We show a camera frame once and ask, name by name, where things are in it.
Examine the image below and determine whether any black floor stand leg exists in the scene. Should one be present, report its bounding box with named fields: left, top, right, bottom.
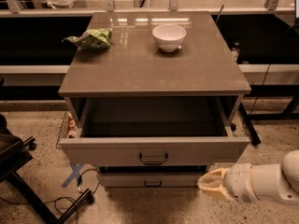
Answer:
left=239, top=104, right=261, bottom=146

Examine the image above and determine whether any white ceramic bowl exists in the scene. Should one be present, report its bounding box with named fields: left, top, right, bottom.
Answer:
left=152, top=24, right=187, bottom=52

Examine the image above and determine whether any grey drawer cabinet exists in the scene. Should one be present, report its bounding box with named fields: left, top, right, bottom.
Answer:
left=57, top=10, right=252, bottom=189

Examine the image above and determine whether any blue tape cross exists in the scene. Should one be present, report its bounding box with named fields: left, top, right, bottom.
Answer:
left=61, top=164, right=83, bottom=188

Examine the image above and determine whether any grey top drawer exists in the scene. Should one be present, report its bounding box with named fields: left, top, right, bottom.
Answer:
left=61, top=97, right=249, bottom=167

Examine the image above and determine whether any black floor cable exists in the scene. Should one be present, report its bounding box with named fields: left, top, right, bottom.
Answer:
left=0, top=167, right=101, bottom=217

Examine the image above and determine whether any wire basket with snacks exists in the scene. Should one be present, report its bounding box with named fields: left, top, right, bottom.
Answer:
left=56, top=111, right=77, bottom=149

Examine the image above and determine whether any black office chair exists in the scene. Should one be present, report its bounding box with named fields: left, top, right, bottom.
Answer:
left=0, top=112, right=59, bottom=224

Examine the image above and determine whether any grey drawer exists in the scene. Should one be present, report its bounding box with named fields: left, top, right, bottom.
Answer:
left=61, top=97, right=249, bottom=167
left=97, top=165, right=206, bottom=189

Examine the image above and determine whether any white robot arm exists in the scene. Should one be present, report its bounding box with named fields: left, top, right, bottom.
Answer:
left=197, top=150, right=299, bottom=209

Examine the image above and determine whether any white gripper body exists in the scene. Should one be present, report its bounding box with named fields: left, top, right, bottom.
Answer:
left=223, top=163, right=257, bottom=203

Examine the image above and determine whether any grey lower drawer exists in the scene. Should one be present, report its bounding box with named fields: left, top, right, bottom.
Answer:
left=97, top=165, right=206, bottom=189

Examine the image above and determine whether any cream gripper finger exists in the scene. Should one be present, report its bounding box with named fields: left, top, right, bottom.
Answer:
left=198, top=181, right=234, bottom=201
left=198, top=168, right=228, bottom=185

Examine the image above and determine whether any green chip bag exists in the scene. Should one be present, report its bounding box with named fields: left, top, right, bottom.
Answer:
left=64, top=28, right=112, bottom=50

